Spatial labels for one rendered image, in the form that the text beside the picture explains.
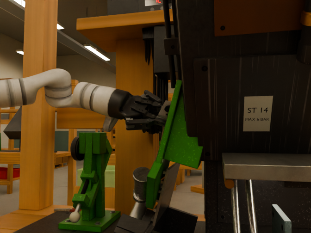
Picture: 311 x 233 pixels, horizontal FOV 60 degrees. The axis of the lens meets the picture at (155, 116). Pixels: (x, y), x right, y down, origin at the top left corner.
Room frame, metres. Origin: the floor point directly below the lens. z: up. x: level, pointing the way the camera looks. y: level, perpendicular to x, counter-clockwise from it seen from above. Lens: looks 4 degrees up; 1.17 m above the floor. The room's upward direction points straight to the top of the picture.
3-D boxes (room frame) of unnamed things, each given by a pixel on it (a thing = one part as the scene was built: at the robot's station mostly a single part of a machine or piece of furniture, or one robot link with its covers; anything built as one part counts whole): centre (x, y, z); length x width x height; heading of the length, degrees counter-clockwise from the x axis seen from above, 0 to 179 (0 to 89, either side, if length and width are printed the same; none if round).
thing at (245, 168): (0.51, -0.21, 1.11); 0.39 x 0.16 x 0.03; 167
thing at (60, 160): (9.40, 3.58, 0.22); 1.20 x 0.81 x 0.44; 170
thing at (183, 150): (0.58, -0.06, 1.17); 0.13 x 0.12 x 0.20; 77
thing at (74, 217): (0.74, 0.21, 0.96); 0.06 x 0.03 x 0.06; 167
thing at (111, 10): (0.90, 0.08, 1.59); 0.15 x 0.07 x 0.07; 77
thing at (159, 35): (0.85, -0.09, 1.42); 0.17 x 0.12 x 0.15; 77
